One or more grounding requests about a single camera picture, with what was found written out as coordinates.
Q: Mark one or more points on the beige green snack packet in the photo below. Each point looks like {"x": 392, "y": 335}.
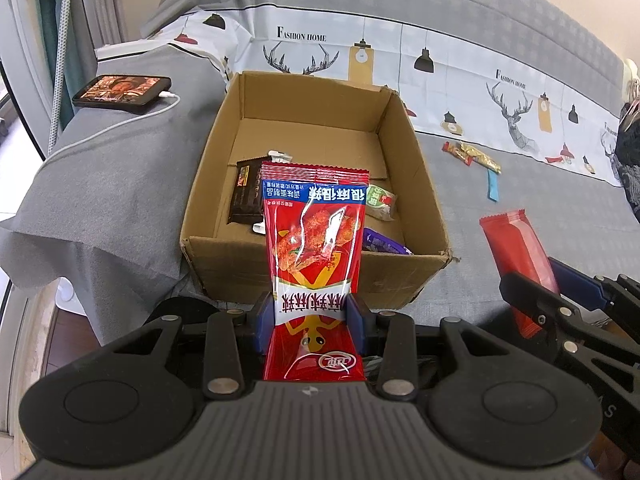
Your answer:
{"x": 384, "y": 205}

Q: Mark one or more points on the brown cardboard box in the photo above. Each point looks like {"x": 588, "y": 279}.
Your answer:
{"x": 225, "y": 270}

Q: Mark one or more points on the dark speckled cloth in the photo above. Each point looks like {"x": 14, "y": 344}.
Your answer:
{"x": 630, "y": 160}

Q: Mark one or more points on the dark brown snack packet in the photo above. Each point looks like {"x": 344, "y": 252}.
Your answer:
{"x": 245, "y": 192}

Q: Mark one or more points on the plain red bar packet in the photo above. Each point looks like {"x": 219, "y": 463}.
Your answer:
{"x": 515, "y": 245}

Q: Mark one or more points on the gold wrapped candy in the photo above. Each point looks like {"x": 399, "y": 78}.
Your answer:
{"x": 482, "y": 160}

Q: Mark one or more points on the grey deer print bed sheet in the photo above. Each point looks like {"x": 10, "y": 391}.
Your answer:
{"x": 465, "y": 210}

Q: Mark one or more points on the white window frame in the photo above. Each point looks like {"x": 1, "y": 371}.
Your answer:
{"x": 25, "y": 35}

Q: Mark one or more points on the grey blanket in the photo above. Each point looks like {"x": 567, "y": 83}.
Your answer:
{"x": 110, "y": 200}

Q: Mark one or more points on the black smartphone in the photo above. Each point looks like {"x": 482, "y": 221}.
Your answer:
{"x": 120, "y": 91}

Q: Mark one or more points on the purple candy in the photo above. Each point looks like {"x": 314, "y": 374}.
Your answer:
{"x": 380, "y": 241}

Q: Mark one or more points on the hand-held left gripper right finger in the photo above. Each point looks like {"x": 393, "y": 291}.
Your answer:
{"x": 357, "y": 322}

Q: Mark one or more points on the cream tasselled object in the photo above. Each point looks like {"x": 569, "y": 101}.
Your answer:
{"x": 631, "y": 75}

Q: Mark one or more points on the large red snack packet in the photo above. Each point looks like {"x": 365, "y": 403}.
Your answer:
{"x": 315, "y": 240}

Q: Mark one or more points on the blue stick packet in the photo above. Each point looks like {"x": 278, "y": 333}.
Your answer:
{"x": 493, "y": 187}

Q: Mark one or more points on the small red wrapped candy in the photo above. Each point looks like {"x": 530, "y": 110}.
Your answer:
{"x": 456, "y": 151}

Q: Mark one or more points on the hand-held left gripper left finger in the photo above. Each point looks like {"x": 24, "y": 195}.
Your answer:
{"x": 263, "y": 322}

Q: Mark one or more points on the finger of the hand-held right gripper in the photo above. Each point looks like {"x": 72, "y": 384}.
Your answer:
{"x": 580, "y": 285}
{"x": 550, "y": 315}

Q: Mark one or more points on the teal curtain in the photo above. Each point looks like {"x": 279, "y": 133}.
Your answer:
{"x": 50, "y": 10}

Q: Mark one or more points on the silver snack packet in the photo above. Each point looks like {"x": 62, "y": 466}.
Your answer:
{"x": 278, "y": 156}

